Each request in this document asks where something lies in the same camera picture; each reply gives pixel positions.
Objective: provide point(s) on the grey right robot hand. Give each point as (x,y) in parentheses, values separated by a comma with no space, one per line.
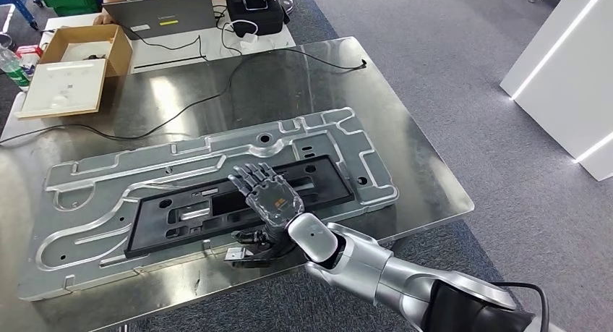
(275,200)

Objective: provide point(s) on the black plastic plate frame part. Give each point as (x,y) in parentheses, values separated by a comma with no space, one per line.
(153,234)

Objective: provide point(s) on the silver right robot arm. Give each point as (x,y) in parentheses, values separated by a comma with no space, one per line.
(373,267)

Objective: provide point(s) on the stainless steel workbench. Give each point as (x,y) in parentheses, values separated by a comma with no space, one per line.
(287,80)

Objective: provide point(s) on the white power adapter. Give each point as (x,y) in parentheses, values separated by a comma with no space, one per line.
(249,41)

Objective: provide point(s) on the white desk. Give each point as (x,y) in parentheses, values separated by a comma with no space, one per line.
(191,52)

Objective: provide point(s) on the embossed metal fixture plate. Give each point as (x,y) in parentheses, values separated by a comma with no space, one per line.
(95,186)

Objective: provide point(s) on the black equipment case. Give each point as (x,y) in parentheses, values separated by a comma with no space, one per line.
(258,13)

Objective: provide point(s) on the open cardboard box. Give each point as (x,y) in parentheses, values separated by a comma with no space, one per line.
(122,47)

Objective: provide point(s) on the grey laptop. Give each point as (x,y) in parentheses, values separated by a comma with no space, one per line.
(158,13)

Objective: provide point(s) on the red white small carton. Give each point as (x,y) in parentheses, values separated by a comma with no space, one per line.
(31,54)

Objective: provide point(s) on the clear bottle green label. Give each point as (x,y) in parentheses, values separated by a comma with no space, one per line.
(14,71)

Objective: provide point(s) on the white illuminated counter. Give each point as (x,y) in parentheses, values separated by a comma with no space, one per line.
(570,80)

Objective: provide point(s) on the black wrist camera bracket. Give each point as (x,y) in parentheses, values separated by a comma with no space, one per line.
(268,257)

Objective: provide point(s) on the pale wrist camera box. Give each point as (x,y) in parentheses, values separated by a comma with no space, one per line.
(237,254)

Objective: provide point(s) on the blue steel frame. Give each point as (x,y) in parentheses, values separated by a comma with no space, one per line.
(19,4)

